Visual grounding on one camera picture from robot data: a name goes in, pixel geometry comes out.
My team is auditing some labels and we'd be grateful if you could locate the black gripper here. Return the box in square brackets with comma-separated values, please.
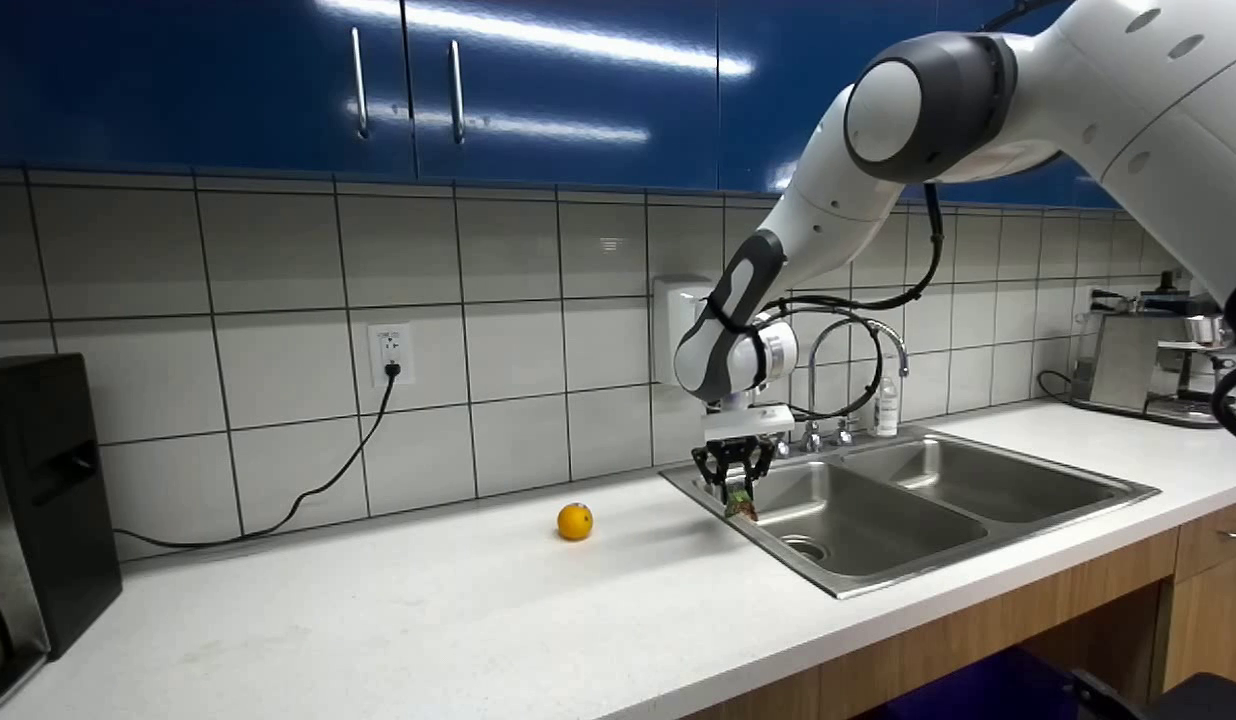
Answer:
[686, 437, 780, 518]

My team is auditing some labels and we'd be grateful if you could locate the stainless steel double sink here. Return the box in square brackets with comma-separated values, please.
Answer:
[658, 429, 1164, 599]

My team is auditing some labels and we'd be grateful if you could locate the wooden sink apron panel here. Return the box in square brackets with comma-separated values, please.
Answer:
[686, 527, 1181, 720]

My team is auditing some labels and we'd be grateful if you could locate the orange fruit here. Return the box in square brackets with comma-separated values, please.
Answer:
[552, 498, 594, 549]

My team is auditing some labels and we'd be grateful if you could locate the chrome gooseneck faucet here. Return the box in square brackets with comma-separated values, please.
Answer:
[787, 312, 915, 454]

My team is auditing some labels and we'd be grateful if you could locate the blue glossy cabinet door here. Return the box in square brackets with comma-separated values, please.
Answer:
[711, 0, 991, 206]
[0, 0, 416, 189]
[398, 0, 729, 194]
[958, 144, 1129, 214]

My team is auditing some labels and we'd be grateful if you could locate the silver espresso machine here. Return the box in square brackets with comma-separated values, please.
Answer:
[1073, 268, 1236, 430]

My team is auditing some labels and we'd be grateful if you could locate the wooden drawer front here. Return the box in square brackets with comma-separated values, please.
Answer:
[1169, 496, 1236, 583]

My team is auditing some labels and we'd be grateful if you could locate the black chair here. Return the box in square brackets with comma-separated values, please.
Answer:
[1067, 663, 1236, 720]

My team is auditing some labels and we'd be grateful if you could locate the wooden cabinet door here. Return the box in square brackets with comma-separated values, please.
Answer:
[1158, 549, 1236, 697]

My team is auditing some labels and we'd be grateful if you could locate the black coffee machine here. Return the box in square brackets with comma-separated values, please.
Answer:
[0, 351, 125, 711]

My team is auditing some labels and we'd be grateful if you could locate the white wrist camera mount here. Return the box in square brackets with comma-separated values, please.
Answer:
[700, 405, 799, 449]

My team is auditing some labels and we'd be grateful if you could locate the white wall soap dispenser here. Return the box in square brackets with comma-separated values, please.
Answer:
[646, 275, 711, 395]

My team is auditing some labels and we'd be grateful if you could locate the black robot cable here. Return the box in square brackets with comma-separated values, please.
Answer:
[755, 178, 1236, 454]

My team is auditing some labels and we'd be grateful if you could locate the white wall outlet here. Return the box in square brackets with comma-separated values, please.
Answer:
[364, 321, 418, 391]

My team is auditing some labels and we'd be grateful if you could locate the black power cable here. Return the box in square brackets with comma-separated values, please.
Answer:
[110, 360, 409, 554]

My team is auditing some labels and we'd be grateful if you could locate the silver cabinet door handle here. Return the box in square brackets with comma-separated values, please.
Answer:
[444, 36, 471, 147]
[342, 22, 376, 144]

